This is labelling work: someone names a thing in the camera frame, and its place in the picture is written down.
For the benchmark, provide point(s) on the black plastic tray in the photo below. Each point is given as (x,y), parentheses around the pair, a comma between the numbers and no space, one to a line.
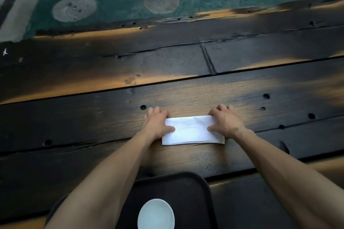
(185,196)

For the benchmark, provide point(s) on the person's left hand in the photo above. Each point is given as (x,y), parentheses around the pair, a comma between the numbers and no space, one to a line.
(155,125)

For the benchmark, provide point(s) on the white round plate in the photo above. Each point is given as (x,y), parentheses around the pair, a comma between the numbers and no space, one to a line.
(156,215)

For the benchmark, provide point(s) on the person's left thumb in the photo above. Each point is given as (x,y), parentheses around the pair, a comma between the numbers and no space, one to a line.
(168,129)

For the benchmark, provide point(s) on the person's right forearm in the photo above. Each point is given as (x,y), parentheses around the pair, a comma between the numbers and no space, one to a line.
(290,183)

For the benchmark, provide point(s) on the green rug with round patterns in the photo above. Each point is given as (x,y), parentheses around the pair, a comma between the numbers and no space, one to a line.
(126,2)

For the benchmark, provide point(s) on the person's right thumb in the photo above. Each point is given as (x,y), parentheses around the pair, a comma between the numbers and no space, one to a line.
(214,128)

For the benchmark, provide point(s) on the person's left forearm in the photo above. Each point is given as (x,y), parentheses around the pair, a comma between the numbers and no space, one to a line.
(107,186)

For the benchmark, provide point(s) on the white napkin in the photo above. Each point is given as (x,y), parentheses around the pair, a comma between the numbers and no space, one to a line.
(192,131)

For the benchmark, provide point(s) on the person's right hand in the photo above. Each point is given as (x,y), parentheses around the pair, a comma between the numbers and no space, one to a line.
(228,125)

